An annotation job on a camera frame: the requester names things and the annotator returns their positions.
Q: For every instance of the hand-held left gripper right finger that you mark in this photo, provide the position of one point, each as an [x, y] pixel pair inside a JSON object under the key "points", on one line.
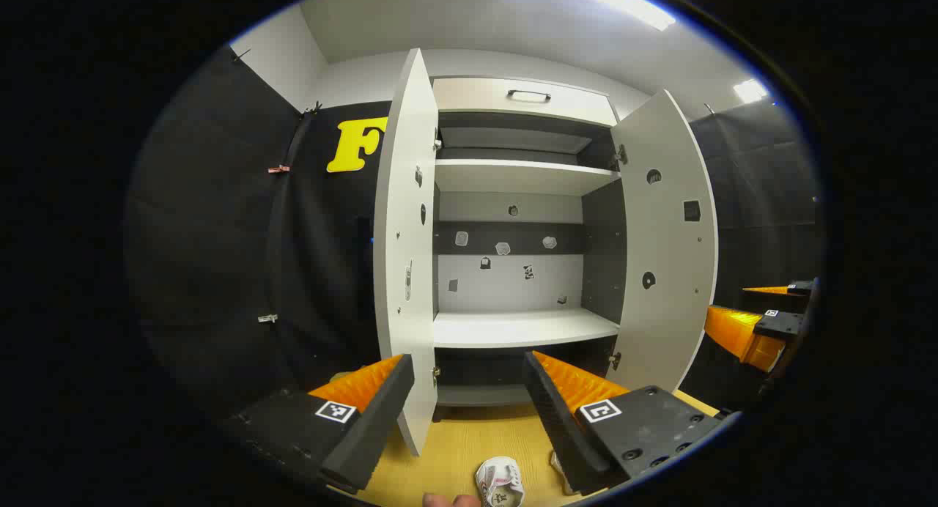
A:
{"points": [[564, 426]]}

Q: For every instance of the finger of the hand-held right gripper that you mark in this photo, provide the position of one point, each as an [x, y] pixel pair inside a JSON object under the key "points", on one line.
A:
{"points": [[740, 331], [800, 288]]}

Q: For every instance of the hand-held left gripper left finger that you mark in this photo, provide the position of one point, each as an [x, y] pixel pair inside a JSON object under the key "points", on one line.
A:
{"points": [[366, 434]]}

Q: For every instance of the white door with headphones sticker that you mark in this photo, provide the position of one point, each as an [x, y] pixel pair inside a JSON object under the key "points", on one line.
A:
{"points": [[670, 243]]}

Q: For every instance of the white shoe cabinet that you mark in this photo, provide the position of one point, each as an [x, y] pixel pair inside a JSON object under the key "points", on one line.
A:
{"points": [[513, 287]]}

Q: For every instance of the white door with phone sticker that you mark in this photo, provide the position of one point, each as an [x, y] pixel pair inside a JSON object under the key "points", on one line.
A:
{"points": [[407, 236]]}

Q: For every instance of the white cabinet shelf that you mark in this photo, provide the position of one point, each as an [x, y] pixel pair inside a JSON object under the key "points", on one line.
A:
{"points": [[513, 176], [513, 327]]}

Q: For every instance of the white cabinet drawer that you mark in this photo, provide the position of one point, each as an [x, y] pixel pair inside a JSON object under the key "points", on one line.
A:
{"points": [[476, 97]]}

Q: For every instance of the small ceiling light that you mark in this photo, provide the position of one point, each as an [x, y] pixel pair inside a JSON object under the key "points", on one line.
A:
{"points": [[750, 91]]}

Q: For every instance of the black backdrop cloth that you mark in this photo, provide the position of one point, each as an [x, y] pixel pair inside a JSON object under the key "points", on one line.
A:
{"points": [[220, 236]]}

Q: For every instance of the long ceiling light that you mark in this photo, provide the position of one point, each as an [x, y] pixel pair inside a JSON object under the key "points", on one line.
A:
{"points": [[615, 1]]}

